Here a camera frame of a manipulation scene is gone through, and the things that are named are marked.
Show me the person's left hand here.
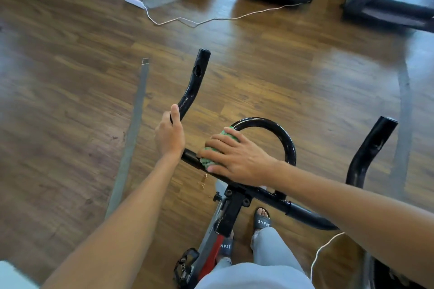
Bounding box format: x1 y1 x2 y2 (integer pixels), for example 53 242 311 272
155 104 186 162

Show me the person's right hand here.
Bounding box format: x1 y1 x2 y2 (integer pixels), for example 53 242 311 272
198 126 279 188

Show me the green checkered cleaning cloth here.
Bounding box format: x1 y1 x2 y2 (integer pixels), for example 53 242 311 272
201 130 238 168

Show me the red and grey spin bike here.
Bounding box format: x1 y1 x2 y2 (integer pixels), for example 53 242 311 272
170 48 399 289
359 252 434 289

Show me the person's left forearm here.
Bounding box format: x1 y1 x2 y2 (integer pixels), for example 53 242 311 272
41 155 180 289

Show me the person's right forearm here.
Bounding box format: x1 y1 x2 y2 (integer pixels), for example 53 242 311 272
271 160 434 286

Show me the black sandal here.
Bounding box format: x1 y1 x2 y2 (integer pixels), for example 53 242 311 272
253 206 272 232
218 231 235 262

